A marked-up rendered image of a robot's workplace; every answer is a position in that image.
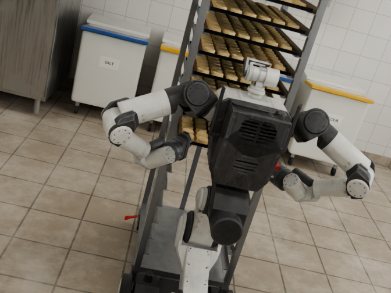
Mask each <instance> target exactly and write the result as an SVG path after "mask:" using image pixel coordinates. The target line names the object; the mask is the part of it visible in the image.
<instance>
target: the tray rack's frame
mask: <svg viewBox="0 0 391 293"><path fill-rule="evenodd" d="M198 2H199V0H192V3H191V8H190V12H189V16H188V19H187V24H186V28H185V31H184V36H183V40H182V44H181V47H180V52H179V57H178V60H177V64H176V68H175V73H174V76H173V80H172V85H171V87H173V86H176V85H177V84H178V81H179V77H180V72H181V69H182V65H183V61H184V56H185V53H186V49H187V44H188V42H189V38H190V33H191V29H192V26H193V21H194V17H195V14H196V10H197V6H198ZM169 116H170V115H167V116H164V117H163V120H162V124H161V129H160V132H159V136H158V137H162V138H164V136H165V131H166V127H167V124H168V120H169ZM201 149H202V147H200V146H197V148H196V151H195V155H194V159H193V162H192V165H191V169H190V172H189V177H188V179H187V183H186V187H185V190H184V194H183V198H182V201H181V204H180V208H175V207H171V206H166V205H162V207H159V217H158V223H155V231H154V239H153V240H152V239H151V246H150V255H146V254H144V255H143V259H142V262H141V266H140V271H138V273H139V272H143V273H145V272H146V271H151V272H153V274H154V275H158V276H164V277H170V278H176V279H180V272H181V268H180V264H179V260H178V257H177V253H176V248H175V238H176V232H177V226H178V222H179V219H180V217H181V216H182V214H183V213H188V212H189V211H190V210H185V209H184V208H185V205H186V202H187V198H188V195H189V191H190V187H191V184H192V181H193V177H194V173H195V171H196V167H197V163H198V160H199V157H200V153H201ZM155 171H156V168H153V169H150V173H149V176H148V180H147V185H146V188H145V192H144V196H143V201H142V204H141V208H139V209H138V214H137V215H138V218H139V215H140V221H139V226H138V235H137V244H136V253H135V256H132V257H131V269H130V274H131V271H132V268H133V266H134V263H135V260H136V256H137V251H138V247H139V244H140V240H141V236H142V233H143V228H144V224H145V220H146V217H147V213H148V206H149V202H148V198H149V195H150V191H151V187H152V182H153V179H154V175H155ZM137 223H138V219H137ZM182 244H183V245H188V246H194V247H197V248H203V249H209V250H214V248H209V247H205V246H199V245H194V244H188V243H185V242H184V241H183V239H182ZM226 271H227V270H224V269H223V266H222V258H221V253H220V254H219V256H218V259H217V261H216V262H215V264H214V265H213V266H212V268H211V269H210V271H209V277H208V285H213V286H216V287H218V288H219V287H222V286H223V285H224V278H225V274H226Z"/></svg>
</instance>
